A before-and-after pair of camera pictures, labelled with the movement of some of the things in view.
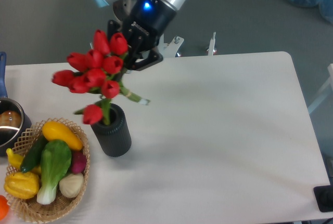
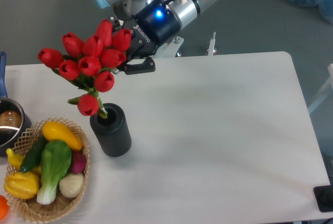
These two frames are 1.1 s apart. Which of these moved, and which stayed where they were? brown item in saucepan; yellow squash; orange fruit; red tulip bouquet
Moved: red tulip bouquet
Stayed: orange fruit; yellow squash; brown item in saucepan
